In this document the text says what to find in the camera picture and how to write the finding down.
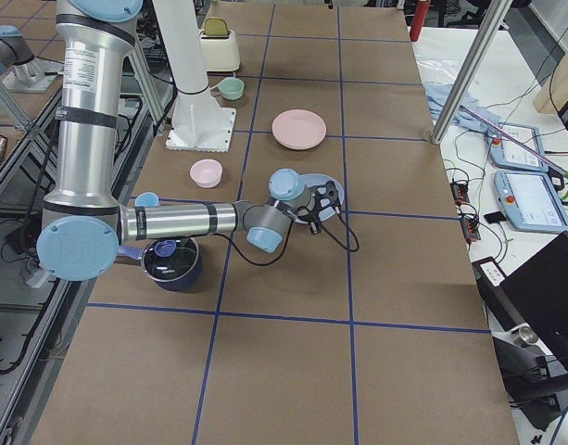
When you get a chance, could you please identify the lower teach pendant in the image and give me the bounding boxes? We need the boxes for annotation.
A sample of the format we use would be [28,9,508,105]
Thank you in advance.
[494,170,568,234]

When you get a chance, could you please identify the upper teach pendant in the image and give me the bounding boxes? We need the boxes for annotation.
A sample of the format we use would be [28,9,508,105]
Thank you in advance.
[486,122,549,172]

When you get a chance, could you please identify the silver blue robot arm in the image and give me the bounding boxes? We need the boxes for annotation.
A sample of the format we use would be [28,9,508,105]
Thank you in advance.
[36,1,340,282]

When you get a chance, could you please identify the pink plate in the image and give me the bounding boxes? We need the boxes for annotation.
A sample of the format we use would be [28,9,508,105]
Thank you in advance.
[271,109,327,150]

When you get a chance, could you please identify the black laptop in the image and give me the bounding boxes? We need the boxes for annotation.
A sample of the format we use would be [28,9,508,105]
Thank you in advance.
[500,232,568,370]

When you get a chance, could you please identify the blue plate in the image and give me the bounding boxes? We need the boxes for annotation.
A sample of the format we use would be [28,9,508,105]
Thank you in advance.
[295,172,346,225]

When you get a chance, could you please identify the purple grabber stick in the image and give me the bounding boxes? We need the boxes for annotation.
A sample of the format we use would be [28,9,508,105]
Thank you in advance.
[460,105,568,199]

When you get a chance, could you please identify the silver metal cup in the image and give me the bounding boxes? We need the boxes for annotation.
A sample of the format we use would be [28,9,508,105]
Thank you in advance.
[511,325,538,349]

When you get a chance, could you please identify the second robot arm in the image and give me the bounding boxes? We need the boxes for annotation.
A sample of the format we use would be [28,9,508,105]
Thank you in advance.
[0,25,63,94]

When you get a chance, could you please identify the pink bowl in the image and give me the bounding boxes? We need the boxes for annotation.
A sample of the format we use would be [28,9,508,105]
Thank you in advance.
[189,159,223,188]

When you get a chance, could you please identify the green cup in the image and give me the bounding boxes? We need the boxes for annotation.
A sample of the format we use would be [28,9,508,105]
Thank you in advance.
[211,77,245,101]

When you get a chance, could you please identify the light blue cloth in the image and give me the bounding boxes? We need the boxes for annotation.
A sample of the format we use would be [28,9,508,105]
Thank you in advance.
[424,82,502,135]

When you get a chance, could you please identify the teach pendant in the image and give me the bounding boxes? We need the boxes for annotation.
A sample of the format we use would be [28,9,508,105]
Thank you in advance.
[494,170,568,234]
[486,122,549,172]

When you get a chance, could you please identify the white power strip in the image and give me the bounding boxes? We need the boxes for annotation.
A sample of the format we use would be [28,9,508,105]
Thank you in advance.
[478,260,505,286]

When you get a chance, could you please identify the cream toaster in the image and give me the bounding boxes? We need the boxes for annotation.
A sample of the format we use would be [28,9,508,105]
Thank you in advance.
[199,17,241,72]

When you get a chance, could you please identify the aluminium frame post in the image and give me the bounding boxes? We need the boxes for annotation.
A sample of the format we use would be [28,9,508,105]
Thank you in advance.
[430,0,511,145]

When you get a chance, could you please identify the dark blue pot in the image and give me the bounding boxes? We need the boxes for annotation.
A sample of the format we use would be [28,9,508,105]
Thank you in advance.
[118,237,203,292]

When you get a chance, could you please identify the small blue cup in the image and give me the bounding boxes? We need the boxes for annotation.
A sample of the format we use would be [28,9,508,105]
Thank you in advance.
[134,192,160,208]

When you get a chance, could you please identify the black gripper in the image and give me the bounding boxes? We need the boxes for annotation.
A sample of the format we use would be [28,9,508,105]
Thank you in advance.
[306,180,342,234]

